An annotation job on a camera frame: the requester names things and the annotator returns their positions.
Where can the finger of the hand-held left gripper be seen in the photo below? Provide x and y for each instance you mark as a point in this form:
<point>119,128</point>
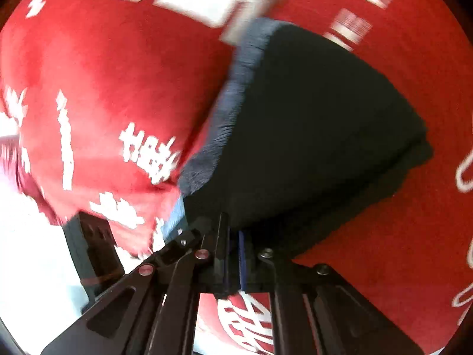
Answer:
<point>179,243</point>

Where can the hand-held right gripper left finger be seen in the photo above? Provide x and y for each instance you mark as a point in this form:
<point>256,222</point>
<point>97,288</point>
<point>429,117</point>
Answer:
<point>216,255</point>

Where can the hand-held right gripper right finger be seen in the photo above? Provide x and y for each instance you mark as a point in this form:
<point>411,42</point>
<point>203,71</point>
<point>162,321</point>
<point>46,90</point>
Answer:
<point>244,262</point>

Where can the black pants with blue waistband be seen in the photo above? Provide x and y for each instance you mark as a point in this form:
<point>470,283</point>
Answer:
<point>314,137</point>

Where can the red printed blanket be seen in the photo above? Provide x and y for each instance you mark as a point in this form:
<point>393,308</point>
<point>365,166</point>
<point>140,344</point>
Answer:
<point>111,100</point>

